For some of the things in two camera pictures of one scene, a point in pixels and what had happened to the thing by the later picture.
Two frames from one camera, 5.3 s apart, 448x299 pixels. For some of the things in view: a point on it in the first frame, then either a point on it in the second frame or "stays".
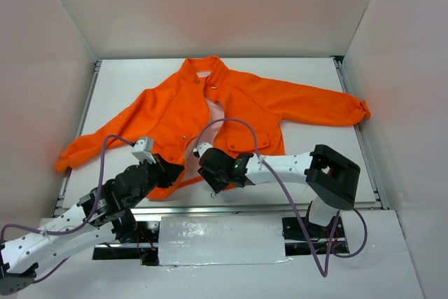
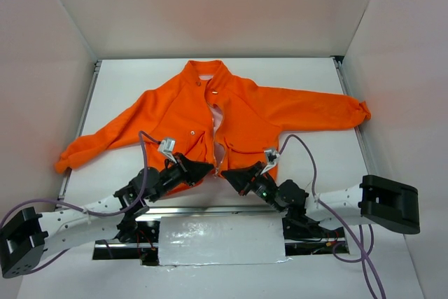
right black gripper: x=208 y=178 -> x=253 y=178
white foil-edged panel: x=221 y=240 stays
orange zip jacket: x=215 y=120 stays
